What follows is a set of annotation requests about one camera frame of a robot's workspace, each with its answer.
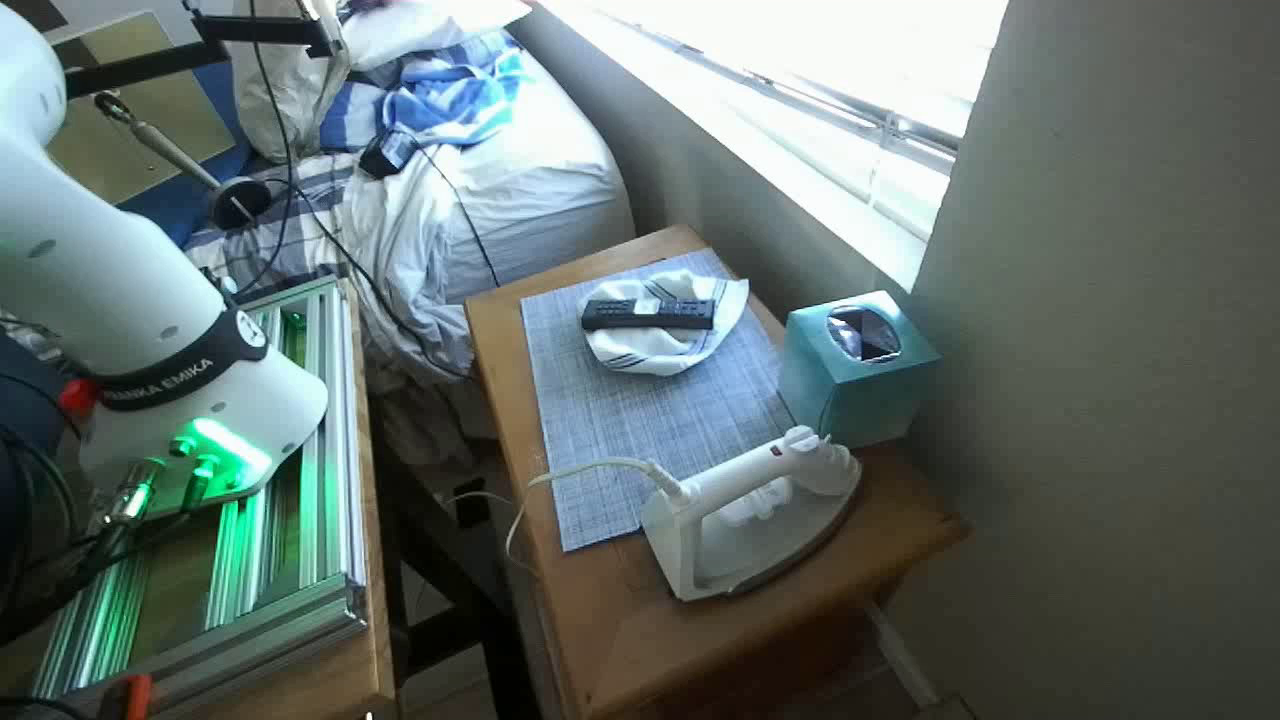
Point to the light wooden side table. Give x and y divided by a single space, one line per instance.
642 624

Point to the grey rod with black foot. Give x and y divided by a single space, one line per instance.
160 145

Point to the blue striped cloth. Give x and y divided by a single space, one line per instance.
442 94

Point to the black tripod bar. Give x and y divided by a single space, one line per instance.
134 66

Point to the grey checked placemat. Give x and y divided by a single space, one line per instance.
625 420

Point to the teal tissue dispenser box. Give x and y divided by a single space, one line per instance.
835 392

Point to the white crumpled cloth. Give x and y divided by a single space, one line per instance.
655 352

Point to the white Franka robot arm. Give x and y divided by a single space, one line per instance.
107 264

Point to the window with white blinds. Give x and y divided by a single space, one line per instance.
826 94

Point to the black remote control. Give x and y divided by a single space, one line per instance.
644 312

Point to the white clothes iron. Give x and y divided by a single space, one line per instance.
801 466

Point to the green framed board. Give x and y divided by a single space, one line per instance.
315 535

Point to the dark wooden frame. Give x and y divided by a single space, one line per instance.
442 535

